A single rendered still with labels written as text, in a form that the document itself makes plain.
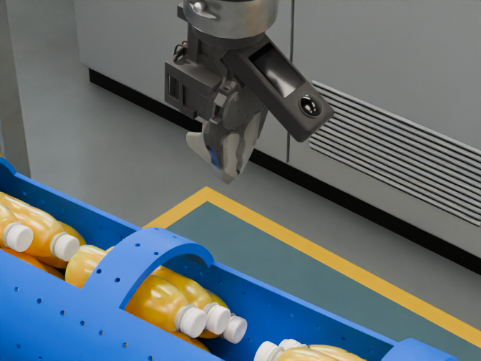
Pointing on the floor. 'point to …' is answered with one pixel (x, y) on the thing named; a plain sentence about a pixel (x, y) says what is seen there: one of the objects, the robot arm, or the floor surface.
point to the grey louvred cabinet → (342, 103)
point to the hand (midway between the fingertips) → (234, 176)
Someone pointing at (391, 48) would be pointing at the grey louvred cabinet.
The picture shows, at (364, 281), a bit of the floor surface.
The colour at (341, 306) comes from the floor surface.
